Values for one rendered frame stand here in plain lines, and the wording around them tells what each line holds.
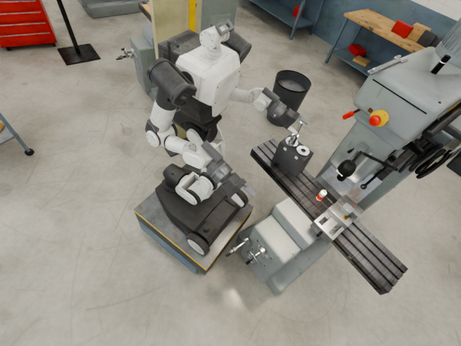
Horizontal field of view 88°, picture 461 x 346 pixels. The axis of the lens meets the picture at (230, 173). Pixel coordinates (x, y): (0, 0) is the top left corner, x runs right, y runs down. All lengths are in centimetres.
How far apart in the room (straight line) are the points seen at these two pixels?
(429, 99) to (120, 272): 232
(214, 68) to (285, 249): 123
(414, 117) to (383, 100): 11
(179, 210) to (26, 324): 139
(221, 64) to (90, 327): 208
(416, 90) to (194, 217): 151
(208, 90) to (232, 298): 180
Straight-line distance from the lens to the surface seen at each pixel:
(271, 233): 175
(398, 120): 105
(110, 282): 242
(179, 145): 106
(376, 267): 176
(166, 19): 228
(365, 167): 134
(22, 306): 262
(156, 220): 209
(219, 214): 189
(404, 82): 104
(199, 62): 103
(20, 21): 503
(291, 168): 178
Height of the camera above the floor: 227
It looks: 53 degrees down
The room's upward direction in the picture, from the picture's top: 13 degrees clockwise
